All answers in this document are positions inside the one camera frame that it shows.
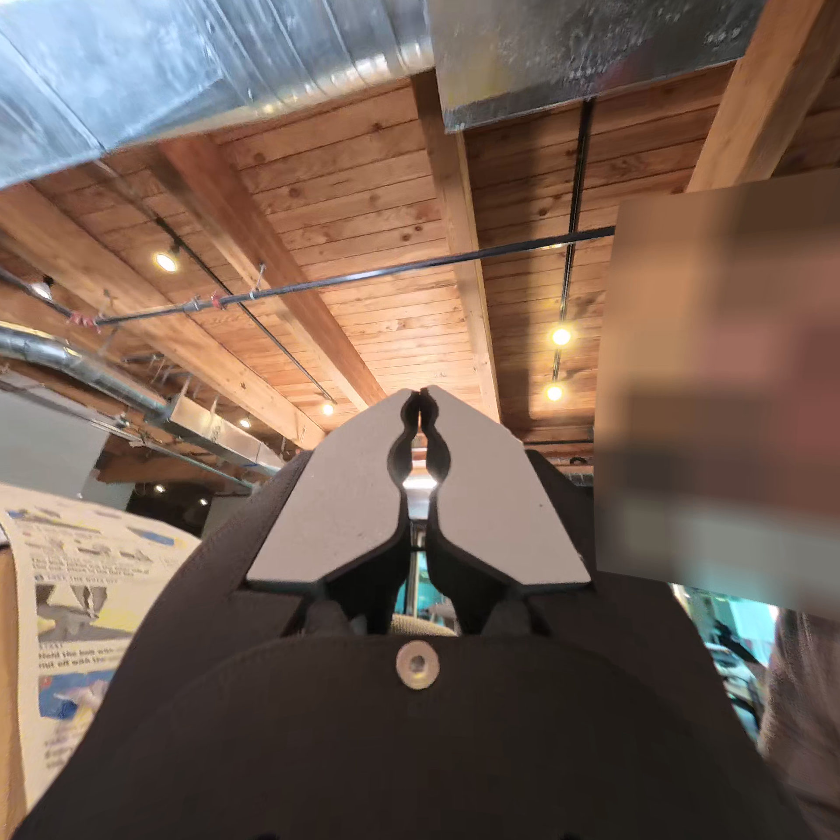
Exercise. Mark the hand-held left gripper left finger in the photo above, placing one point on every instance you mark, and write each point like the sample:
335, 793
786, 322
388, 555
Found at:
334, 499

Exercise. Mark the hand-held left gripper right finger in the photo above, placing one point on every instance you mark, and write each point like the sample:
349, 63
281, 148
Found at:
499, 505

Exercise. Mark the black light track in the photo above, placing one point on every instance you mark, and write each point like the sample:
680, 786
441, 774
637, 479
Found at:
262, 321
577, 197

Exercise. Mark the black ceiling pipe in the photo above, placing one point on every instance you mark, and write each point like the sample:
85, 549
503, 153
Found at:
394, 270

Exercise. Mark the printed instruction sheet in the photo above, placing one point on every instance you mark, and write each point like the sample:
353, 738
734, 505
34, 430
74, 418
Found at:
72, 590

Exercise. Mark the wooden book stand white base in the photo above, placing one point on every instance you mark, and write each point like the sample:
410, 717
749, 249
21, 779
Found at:
8, 656

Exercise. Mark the person's grey sweater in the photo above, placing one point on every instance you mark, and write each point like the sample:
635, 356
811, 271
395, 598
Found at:
807, 722

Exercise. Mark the round metal duct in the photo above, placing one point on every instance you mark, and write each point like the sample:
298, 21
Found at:
72, 364

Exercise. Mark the square metal duct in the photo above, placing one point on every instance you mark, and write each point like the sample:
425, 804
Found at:
577, 46

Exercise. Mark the large rectangular metal duct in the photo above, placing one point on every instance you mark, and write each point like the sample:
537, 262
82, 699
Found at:
164, 59

